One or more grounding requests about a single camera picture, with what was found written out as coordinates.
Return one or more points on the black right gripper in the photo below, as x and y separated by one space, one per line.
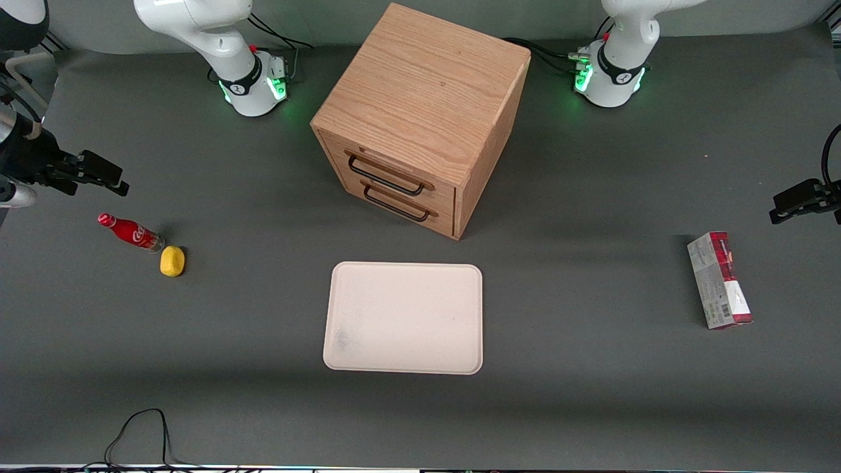
29 159

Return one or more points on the wooden drawer cabinet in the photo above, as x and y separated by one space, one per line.
420 105

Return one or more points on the red coke bottle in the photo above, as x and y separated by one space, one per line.
133 233

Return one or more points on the grey and red carton box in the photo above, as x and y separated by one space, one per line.
719 279

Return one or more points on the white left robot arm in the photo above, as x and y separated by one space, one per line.
621 66

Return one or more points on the yellow lemon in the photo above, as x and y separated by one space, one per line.
172 261

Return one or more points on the beige plastic tray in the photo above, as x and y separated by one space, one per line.
404 318

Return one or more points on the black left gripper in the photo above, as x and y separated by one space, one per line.
829 197

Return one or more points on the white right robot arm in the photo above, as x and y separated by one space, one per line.
240 66

